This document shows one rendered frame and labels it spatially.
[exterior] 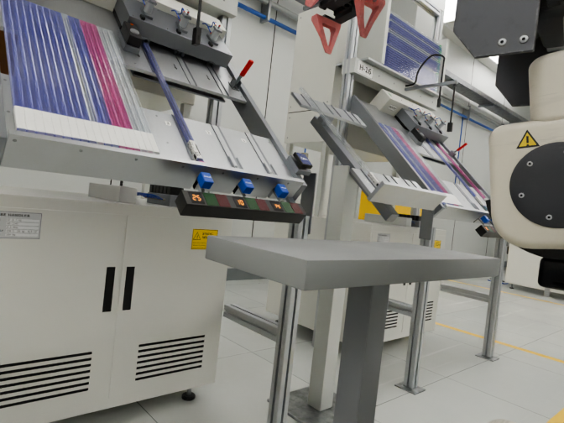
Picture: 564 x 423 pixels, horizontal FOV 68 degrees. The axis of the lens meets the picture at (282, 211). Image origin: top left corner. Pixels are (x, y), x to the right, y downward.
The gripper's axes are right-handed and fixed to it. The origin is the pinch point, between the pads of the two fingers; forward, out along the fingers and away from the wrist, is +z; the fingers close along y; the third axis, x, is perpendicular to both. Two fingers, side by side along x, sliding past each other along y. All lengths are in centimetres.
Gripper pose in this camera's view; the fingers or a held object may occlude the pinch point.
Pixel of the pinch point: (345, 41)
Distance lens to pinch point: 88.9
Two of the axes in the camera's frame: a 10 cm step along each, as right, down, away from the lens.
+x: 8.1, 0.8, 5.8
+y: 5.9, -0.1, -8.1
